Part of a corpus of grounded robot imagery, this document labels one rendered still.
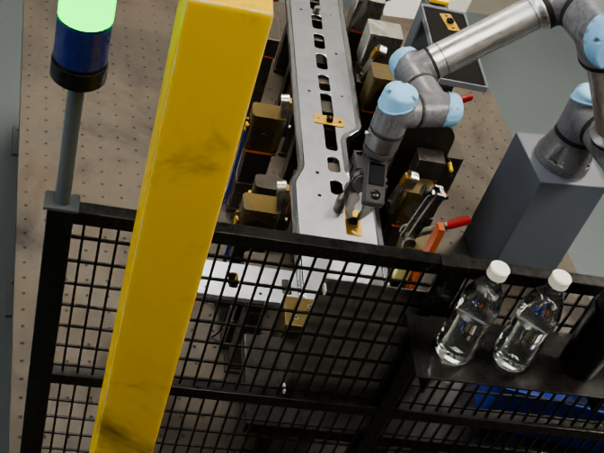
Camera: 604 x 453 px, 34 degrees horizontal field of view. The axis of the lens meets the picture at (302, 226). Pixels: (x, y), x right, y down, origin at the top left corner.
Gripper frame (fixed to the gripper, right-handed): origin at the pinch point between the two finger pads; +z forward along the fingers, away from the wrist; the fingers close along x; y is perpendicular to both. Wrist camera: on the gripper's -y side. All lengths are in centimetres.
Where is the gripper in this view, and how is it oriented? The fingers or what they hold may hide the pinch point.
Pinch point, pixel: (354, 217)
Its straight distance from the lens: 228.5
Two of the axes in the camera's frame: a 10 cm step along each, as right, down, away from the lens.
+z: -2.5, 7.0, 6.7
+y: -0.6, -7.0, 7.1
